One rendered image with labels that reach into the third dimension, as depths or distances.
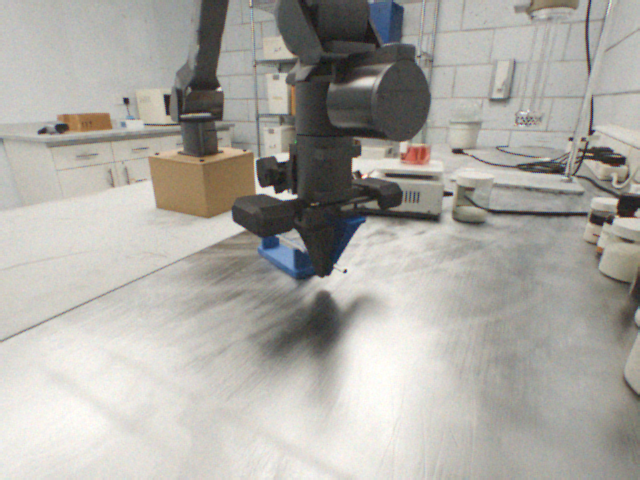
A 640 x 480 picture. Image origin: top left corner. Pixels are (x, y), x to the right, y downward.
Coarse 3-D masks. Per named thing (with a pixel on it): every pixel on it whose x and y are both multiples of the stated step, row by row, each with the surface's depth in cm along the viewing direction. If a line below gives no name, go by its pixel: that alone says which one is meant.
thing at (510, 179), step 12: (468, 168) 108; (456, 180) 93; (504, 180) 91; (516, 180) 91; (528, 180) 91; (540, 180) 91; (552, 180) 91; (576, 180) 92; (564, 192) 83; (576, 192) 81
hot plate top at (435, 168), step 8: (384, 160) 72; (392, 160) 72; (376, 168) 64; (384, 168) 64; (392, 168) 63; (400, 168) 63; (408, 168) 63; (416, 168) 63; (424, 168) 63; (432, 168) 63; (440, 168) 63
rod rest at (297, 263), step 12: (264, 240) 49; (276, 240) 50; (264, 252) 48; (276, 252) 48; (288, 252) 48; (300, 252) 43; (276, 264) 46; (288, 264) 44; (300, 264) 43; (300, 276) 43
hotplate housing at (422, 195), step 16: (384, 176) 66; (400, 176) 65; (416, 176) 64; (432, 176) 64; (416, 192) 63; (432, 192) 62; (448, 192) 69; (368, 208) 67; (400, 208) 65; (416, 208) 64; (432, 208) 63
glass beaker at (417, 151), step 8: (432, 120) 66; (424, 128) 63; (432, 128) 63; (416, 136) 63; (424, 136) 63; (432, 136) 64; (400, 144) 66; (408, 144) 64; (416, 144) 64; (424, 144) 64; (432, 144) 65; (400, 152) 66; (408, 152) 65; (416, 152) 64; (424, 152) 64; (400, 160) 66; (408, 160) 65; (416, 160) 65; (424, 160) 65
